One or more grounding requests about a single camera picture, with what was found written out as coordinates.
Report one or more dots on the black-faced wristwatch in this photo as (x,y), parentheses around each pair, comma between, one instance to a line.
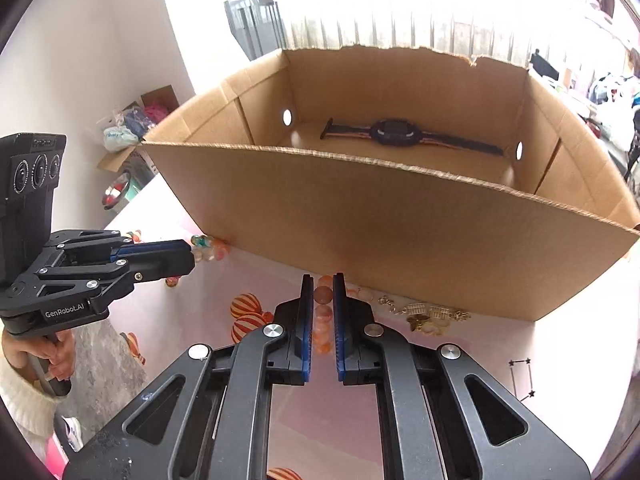
(392,131)

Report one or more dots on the blue and white plastic bag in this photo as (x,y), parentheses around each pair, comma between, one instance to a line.
(120,137)

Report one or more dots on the small metal spring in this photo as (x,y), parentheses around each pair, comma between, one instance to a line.
(416,309)

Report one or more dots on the small gold charm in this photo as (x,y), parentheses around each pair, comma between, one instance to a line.
(460,315)

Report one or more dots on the metal bowl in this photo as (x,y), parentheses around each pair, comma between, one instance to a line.
(116,191)

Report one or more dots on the pink printed table cover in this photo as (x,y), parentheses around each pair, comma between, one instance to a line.
(500,350)

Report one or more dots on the small open cardboard carton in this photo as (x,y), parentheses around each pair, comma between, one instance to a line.
(160,96)

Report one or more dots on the person's left hand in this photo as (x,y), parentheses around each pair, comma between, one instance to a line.
(62,355)

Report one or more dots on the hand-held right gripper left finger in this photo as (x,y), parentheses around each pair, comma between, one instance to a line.
(306,320)

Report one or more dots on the large cardboard box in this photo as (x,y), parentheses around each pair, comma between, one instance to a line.
(400,230)

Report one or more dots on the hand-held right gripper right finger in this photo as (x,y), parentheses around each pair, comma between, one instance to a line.
(340,320)

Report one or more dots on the person's left forearm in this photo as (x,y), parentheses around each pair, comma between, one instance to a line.
(22,400)

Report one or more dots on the metal balcony railing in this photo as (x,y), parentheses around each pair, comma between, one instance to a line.
(400,35)

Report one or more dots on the dark grey cabinet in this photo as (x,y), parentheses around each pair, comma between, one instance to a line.
(255,25)

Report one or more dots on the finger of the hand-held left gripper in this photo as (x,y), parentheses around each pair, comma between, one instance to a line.
(160,267)
(160,247)

